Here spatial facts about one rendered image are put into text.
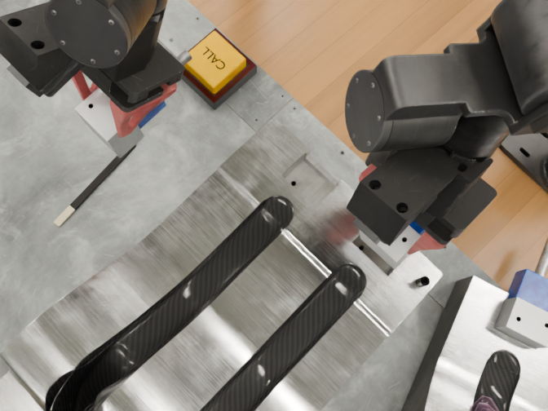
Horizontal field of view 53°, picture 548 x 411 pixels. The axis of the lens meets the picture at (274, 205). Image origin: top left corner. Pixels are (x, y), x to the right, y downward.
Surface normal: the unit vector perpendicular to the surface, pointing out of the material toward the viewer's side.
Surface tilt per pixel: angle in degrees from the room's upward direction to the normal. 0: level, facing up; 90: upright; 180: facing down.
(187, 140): 0
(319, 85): 0
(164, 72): 27
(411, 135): 67
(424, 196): 22
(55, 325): 12
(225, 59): 0
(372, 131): 77
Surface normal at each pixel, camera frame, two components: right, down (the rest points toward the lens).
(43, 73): 0.72, 0.68
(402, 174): 0.19, -0.56
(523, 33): -0.82, 0.02
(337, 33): 0.04, -0.25
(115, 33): -0.21, 0.75
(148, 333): 0.39, -0.53
